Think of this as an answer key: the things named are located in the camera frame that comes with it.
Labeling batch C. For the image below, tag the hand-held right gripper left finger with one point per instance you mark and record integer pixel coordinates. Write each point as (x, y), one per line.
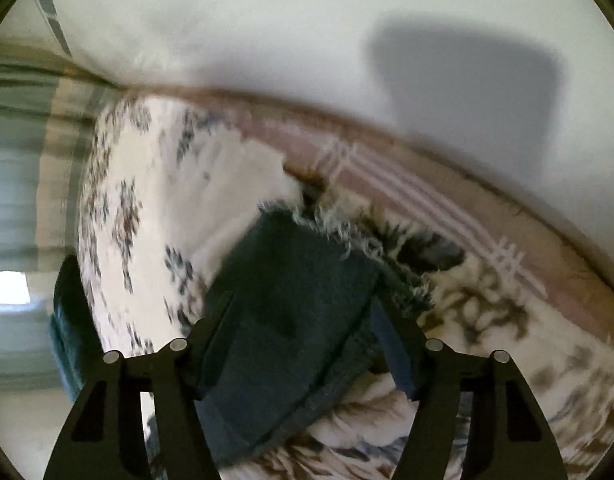
(187, 360)

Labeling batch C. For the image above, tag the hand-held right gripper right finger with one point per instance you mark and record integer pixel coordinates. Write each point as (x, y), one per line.
(394, 355)

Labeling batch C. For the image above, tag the dark blue denim pants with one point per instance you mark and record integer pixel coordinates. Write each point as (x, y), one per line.
(297, 300)

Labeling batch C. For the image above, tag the dark green folded quilt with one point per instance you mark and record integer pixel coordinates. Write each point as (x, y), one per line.
(67, 315)

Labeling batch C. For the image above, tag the floral fleece blanket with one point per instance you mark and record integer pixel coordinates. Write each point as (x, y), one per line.
(187, 200)

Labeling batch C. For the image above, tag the blue-green striped curtain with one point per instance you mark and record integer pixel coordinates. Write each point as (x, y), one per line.
(32, 160)
(17, 350)

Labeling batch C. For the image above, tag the bright window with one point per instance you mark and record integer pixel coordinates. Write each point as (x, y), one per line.
(7, 287)

